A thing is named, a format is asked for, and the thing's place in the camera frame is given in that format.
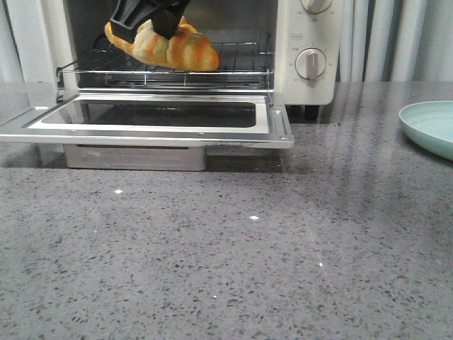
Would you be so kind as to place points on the glass oven door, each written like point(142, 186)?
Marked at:
point(156, 120)

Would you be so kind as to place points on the metal wire oven rack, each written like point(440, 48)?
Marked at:
point(242, 66)

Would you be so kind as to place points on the grey curtain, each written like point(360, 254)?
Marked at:
point(379, 41)

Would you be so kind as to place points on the white Toshiba toaster oven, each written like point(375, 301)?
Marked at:
point(283, 29)

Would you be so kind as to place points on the upper oven control knob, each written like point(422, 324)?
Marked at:
point(315, 6)

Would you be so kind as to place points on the golden croissant bread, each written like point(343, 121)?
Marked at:
point(188, 49)

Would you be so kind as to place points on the oven control knob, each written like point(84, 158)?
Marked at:
point(315, 6)
point(310, 64)

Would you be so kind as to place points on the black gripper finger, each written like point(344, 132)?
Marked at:
point(130, 14)
point(165, 20)

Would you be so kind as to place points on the lower oven control knob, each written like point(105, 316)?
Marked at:
point(310, 64)

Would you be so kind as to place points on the mint green plate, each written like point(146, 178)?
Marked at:
point(429, 125)

